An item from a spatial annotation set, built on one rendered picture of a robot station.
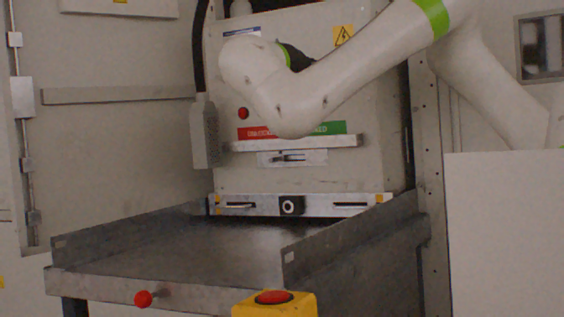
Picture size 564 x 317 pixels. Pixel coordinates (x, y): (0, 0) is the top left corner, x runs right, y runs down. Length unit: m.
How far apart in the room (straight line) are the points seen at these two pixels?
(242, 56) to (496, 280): 0.57
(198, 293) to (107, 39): 0.85
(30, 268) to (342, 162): 1.46
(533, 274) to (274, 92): 0.52
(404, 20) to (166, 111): 0.85
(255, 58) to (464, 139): 0.62
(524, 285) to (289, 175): 0.83
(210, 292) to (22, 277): 1.61
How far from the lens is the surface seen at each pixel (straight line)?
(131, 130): 1.73
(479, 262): 0.90
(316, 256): 1.09
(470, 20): 1.31
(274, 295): 0.77
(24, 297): 2.64
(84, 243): 1.41
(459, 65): 1.34
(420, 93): 1.57
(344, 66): 1.13
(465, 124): 1.52
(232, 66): 1.13
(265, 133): 1.60
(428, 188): 1.59
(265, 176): 1.62
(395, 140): 1.56
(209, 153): 1.59
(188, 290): 1.12
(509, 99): 1.27
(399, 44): 1.18
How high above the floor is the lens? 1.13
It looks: 4 degrees down
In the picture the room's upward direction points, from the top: 5 degrees counter-clockwise
